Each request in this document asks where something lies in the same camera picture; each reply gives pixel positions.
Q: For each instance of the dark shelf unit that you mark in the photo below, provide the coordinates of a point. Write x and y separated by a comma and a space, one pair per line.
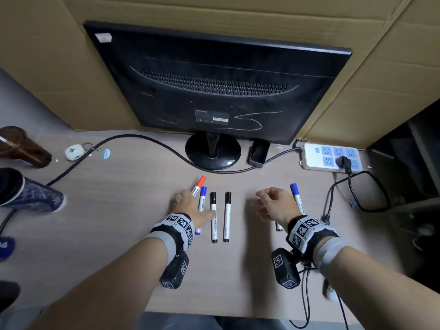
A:
412, 188

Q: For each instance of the blue object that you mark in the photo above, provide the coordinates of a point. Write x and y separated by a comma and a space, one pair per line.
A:
6, 247

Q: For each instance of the black computer monitor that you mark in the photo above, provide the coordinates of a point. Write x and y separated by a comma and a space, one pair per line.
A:
220, 82

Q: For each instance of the brown cardboard panel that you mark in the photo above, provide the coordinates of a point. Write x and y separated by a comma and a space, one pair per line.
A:
240, 17
385, 89
51, 65

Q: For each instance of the round blue tag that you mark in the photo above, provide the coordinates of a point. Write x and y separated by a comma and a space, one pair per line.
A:
106, 153

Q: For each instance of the blue-capped whiteboard marker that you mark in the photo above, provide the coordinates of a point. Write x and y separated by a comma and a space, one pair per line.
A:
297, 199
202, 199

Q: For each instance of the white power strip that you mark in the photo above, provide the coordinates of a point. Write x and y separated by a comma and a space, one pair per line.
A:
319, 158

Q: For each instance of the small white object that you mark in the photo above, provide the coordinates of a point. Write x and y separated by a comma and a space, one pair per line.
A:
330, 292

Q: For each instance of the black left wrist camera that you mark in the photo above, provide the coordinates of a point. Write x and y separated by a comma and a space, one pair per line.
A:
175, 271

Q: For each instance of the round black monitor stand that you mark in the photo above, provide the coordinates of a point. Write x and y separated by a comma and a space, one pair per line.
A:
213, 152

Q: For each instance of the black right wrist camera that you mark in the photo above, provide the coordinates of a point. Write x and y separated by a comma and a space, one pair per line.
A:
286, 269

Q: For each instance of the person's right hand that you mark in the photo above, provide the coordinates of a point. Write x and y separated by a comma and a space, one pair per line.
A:
280, 206

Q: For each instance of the left wristband with tag markers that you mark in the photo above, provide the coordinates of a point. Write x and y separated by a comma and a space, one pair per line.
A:
175, 230

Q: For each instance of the red-capped whiteboard marker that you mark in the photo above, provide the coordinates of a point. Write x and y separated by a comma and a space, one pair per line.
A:
198, 185

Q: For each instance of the black smartphone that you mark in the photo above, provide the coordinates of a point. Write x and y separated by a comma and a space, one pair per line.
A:
259, 153

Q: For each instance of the person's right forearm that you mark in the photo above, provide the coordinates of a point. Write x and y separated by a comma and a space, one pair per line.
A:
381, 292

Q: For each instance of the brown bottle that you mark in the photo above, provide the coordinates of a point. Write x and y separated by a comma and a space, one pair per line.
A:
20, 147

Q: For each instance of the wristband with tag markers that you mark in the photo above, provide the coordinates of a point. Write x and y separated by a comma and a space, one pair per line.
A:
311, 237
175, 230

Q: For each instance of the black-capped whiteboard marker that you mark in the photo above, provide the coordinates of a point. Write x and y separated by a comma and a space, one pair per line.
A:
227, 216
213, 223

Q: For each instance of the person's right thumb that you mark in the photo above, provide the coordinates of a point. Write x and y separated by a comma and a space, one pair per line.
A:
263, 213

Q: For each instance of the person's left forearm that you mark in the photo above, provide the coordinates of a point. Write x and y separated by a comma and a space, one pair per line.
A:
103, 292

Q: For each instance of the black power plug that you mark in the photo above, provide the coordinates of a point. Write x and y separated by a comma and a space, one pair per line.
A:
343, 162

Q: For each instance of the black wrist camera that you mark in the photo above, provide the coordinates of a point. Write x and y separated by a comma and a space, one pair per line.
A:
286, 269
175, 271

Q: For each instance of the dark patterned tumbler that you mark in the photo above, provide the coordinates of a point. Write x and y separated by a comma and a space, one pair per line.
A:
27, 194

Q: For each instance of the person's left thumb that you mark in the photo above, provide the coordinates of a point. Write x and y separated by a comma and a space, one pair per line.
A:
206, 217

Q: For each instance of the right wristband with tag markers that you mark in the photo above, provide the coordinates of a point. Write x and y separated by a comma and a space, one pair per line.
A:
311, 237

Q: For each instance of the person's left hand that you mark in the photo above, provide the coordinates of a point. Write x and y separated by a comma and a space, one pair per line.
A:
187, 207

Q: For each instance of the black object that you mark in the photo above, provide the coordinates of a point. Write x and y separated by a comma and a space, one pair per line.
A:
7, 295

